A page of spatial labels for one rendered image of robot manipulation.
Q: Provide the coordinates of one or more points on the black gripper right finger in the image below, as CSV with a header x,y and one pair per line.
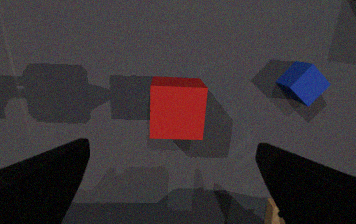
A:
x,y
304,191

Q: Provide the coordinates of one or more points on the red block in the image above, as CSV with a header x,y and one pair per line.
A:
x,y
177,108

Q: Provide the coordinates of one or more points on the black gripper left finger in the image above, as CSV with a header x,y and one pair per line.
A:
x,y
40,190

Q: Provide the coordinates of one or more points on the blue block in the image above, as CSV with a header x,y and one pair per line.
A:
x,y
303,82

